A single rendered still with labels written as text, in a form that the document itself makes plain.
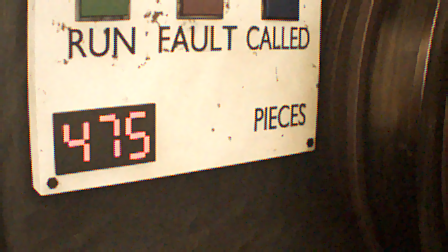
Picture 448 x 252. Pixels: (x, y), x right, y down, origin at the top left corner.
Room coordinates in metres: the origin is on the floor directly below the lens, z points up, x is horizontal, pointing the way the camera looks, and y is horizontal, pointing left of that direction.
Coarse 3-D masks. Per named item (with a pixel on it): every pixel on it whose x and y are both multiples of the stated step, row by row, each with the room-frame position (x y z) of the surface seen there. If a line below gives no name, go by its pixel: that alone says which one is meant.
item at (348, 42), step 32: (352, 0) 0.51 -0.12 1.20; (320, 32) 0.53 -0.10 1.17; (352, 32) 0.50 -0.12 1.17; (320, 64) 0.52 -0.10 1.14; (352, 64) 0.44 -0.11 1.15; (320, 96) 0.52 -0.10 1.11; (352, 96) 0.44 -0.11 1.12; (320, 128) 0.52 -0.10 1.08; (352, 128) 0.44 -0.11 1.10; (320, 160) 0.53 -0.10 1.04; (352, 160) 0.44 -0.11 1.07; (352, 192) 0.45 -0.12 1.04; (352, 224) 0.56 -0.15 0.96
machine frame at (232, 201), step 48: (0, 0) 0.40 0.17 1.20; (0, 48) 0.40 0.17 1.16; (0, 96) 0.40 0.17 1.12; (0, 144) 0.41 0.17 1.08; (0, 192) 0.43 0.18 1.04; (96, 192) 0.40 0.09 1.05; (144, 192) 0.42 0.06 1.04; (192, 192) 0.45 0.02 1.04; (240, 192) 0.48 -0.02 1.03; (288, 192) 0.51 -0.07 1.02; (0, 240) 0.43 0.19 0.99; (48, 240) 0.38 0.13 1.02; (96, 240) 0.40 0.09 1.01; (144, 240) 0.42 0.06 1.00; (192, 240) 0.45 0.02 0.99; (240, 240) 0.48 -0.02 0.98; (288, 240) 0.52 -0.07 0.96; (336, 240) 0.56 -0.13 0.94
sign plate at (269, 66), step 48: (48, 0) 0.36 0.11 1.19; (144, 0) 0.40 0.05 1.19; (240, 0) 0.45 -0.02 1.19; (48, 48) 0.36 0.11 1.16; (96, 48) 0.38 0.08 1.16; (144, 48) 0.40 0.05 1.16; (192, 48) 0.43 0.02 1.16; (240, 48) 0.45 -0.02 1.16; (288, 48) 0.48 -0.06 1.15; (48, 96) 0.36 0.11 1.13; (96, 96) 0.38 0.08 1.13; (144, 96) 0.40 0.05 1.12; (192, 96) 0.43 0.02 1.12; (240, 96) 0.45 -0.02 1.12; (288, 96) 0.48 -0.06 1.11; (48, 144) 0.36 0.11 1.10; (96, 144) 0.38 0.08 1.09; (192, 144) 0.43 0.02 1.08; (240, 144) 0.45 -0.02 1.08; (288, 144) 0.48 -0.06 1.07; (48, 192) 0.36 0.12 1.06
